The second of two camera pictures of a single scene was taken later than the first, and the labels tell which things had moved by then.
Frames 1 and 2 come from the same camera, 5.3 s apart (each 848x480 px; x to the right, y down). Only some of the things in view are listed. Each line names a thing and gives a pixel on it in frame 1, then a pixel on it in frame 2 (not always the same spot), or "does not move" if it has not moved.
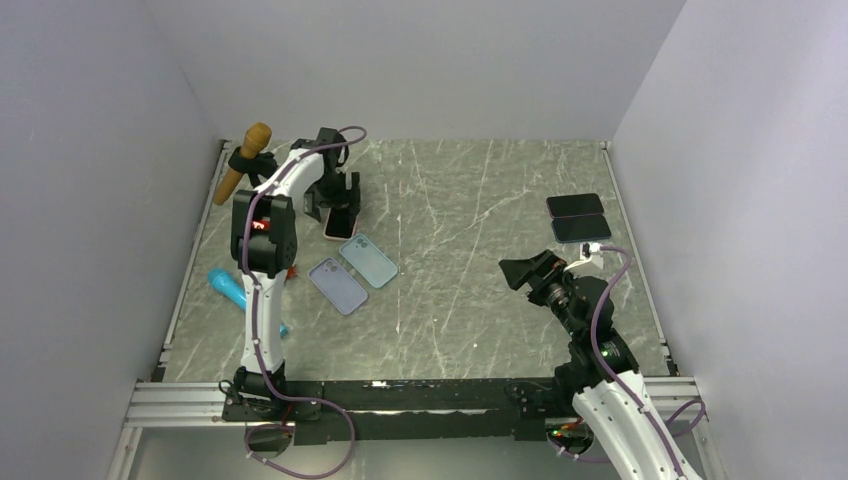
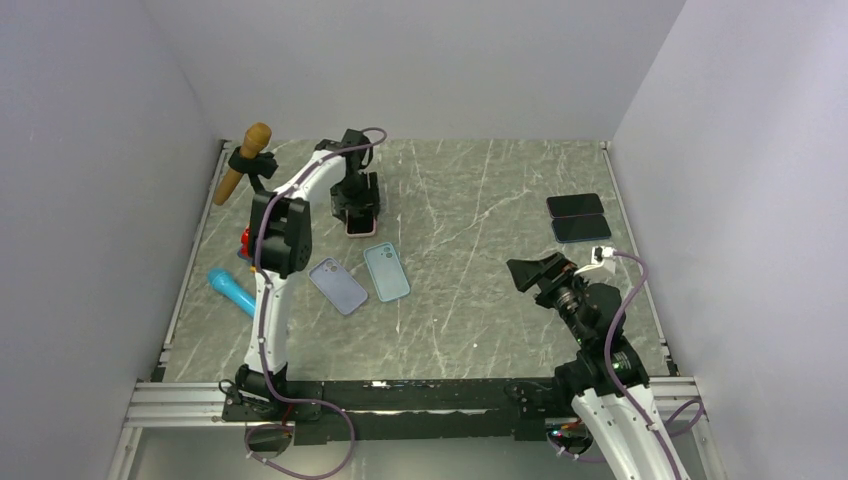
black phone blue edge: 580,228 does not move
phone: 341,224 to 359,226
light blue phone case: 368,260 to 386,272
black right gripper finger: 519,271 does not move
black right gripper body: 555,290 does not move
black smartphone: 570,205 does not move
